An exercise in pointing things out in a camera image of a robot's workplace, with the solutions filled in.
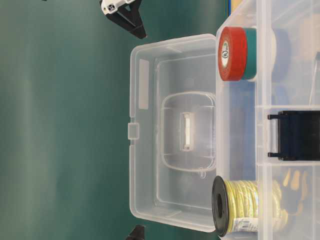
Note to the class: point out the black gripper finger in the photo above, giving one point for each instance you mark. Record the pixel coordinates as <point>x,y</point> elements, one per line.
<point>128,17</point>
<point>138,233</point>

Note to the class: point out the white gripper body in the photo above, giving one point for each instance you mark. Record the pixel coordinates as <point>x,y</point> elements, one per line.
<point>112,6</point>

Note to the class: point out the translucent plastic tool box lid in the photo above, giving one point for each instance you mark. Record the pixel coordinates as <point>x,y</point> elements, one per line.
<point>172,151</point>

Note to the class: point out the translucent plastic tool box base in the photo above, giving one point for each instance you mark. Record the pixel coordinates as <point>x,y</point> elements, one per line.
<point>268,127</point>

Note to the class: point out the black plastic box latch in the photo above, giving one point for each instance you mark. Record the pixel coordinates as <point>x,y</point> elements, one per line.
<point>298,135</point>

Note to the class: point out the white free case label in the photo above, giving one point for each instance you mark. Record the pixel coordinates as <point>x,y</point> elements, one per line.
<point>143,92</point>

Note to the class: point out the red electrical tape roll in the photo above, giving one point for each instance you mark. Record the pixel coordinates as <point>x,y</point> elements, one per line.
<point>232,53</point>

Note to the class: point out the green electrical tape roll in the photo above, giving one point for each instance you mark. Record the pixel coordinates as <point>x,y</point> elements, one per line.
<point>251,58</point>

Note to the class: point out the yellow wire spool black flange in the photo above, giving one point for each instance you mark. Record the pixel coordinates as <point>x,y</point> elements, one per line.
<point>235,206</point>

